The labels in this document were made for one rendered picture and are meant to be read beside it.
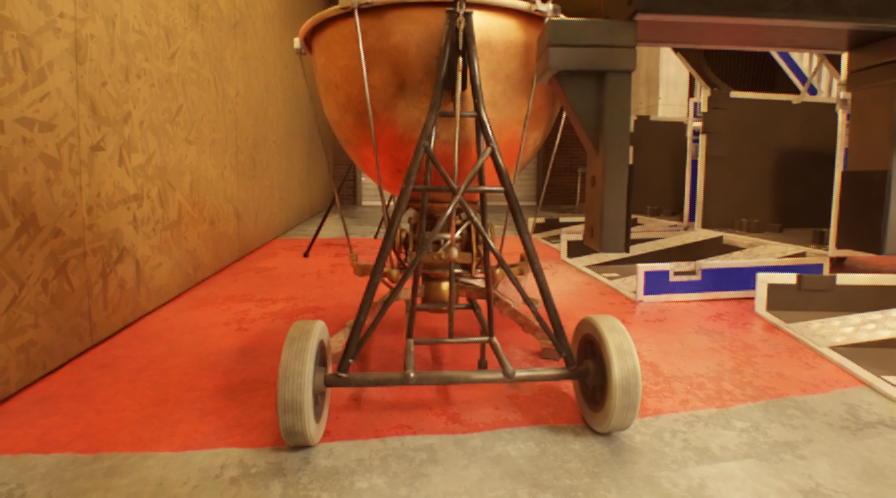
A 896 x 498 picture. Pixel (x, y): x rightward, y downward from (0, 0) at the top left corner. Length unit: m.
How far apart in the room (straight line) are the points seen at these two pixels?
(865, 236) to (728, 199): 2.69
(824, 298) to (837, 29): 1.65
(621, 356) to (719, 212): 2.22
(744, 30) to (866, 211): 0.11
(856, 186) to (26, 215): 1.25
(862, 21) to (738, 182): 2.75
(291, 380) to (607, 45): 0.62
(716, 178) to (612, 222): 2.71
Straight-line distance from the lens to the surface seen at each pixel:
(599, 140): 0.21
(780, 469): 0.91
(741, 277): 1.96
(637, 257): 2.41
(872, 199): 0.28
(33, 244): 1.23
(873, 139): 0.29
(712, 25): 0.24
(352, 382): 0.79
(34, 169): 1.24
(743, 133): 3.02
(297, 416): 0.73
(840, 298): 1.91
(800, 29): 0.26
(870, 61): 0.30
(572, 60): 0.21
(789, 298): 1.84
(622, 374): 0.78
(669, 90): 5.06
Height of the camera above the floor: 0.44
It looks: 5 degrees down
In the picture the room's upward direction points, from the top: 1 degrees clockwise
